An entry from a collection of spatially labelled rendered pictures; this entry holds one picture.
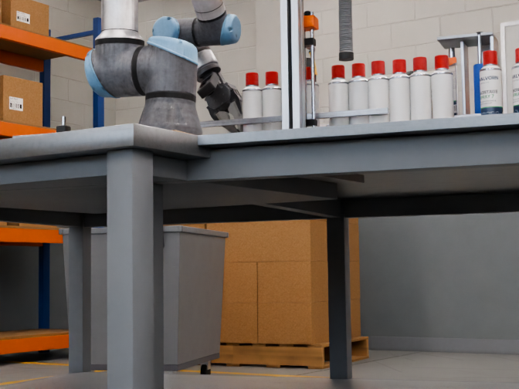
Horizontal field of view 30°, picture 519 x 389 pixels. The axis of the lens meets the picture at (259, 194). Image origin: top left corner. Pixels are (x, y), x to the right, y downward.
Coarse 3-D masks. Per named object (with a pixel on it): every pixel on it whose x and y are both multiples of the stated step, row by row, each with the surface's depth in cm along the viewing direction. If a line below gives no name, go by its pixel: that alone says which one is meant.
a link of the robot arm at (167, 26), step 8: (168, 16) 247; (160, 24) 247; (168, 24) 246; (176, 24) 246; (184, 24) 246; (152, 32) 248; (160, 32) 247; (168, 32) 246; (176, 32) 245; (184, 32) 246; (192, 40) 246
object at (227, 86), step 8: (216, 64) 256; (200, 72) 255; (208, 72) 256; (216, 72) 260; (200, 80) 258; (224, 80) 261; (216, 88) 254; (224, 88) 253; (232, 88) 257; (208, 96) 254; (216, 96) 253; (224, 96) 253; (240, 96) 259; (208, 104) 254; (216, 104) 253; (224, 104) 254
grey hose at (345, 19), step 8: (344, 0) 232; (344, 8) 232; (344, 16) 232; (344, 24) 232; (344, 32) 231; (352, 32) 233; (344, 40) 231; (352, 40) 232; (344, 48) 231; (352, 48) 232; (344, 56) 231; (352, 56) 231
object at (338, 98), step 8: (336, 72) 242; (336, 80) 241; (344, 80) 242; (328, 88) 243; (336, 88) 241; (344, 88) 241; (328, 96) 243; (336, 96) 240; (344, 96) 241; (336, 104) 240; (344, 104) 241; (336, 120) 240; (344, 120) 240
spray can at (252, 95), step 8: (248, 80) 250; (256, 80) 250; (248, 88) 248; (256, 88) 249; (248, 96) 248; (256, 96) 248; (248, 104) 248; (256, 104) 248; (248, 112) 248; (256, 112) 248; (248, 128) 248; (256, 128) 248
